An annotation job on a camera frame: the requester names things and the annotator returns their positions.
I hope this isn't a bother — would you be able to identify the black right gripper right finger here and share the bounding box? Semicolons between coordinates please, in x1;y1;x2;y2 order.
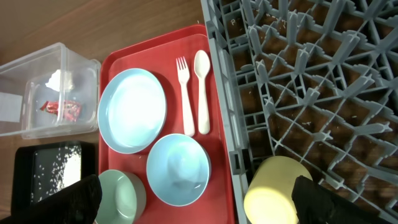
291;175;391;224

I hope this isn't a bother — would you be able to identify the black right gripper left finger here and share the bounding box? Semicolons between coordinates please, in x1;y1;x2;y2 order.
1;174;103;224

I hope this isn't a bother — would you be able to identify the green bowl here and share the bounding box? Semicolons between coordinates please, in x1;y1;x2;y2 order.
95;169;146;224

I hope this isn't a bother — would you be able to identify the rice food waste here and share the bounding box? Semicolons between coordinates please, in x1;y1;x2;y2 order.
30;144;81;204

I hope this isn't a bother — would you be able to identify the yellow plastic cup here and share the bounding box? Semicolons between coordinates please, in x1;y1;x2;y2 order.
244;156;312;224

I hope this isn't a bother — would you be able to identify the red snack wrapper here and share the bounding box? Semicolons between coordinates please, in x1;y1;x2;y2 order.
40;100;82;122

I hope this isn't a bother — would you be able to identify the light blue bowl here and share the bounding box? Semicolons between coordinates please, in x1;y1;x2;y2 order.
146;133;211;207

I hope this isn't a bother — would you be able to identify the white napkin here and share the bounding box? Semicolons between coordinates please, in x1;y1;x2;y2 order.
45;70;75;92

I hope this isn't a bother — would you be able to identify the grey dishwasher rack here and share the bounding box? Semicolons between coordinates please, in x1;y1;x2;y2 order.
201;0;397;223

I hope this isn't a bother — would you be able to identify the black plastic tray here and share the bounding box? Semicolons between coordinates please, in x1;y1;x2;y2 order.
11;141;96;214

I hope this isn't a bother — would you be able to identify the light blue plate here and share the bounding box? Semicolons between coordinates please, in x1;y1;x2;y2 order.
98;68;167;154

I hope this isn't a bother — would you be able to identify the clear plastic bin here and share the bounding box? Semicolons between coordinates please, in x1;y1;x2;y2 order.
1;43;101;139

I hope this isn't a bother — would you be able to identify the pink plastic fork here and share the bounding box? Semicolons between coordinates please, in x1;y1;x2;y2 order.
176;57;195;137

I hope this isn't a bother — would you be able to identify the red serving tray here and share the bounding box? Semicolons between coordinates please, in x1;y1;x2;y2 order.
98;24;236;223

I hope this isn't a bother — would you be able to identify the cream plastic spoon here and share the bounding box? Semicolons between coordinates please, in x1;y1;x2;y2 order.
194;50;211;134

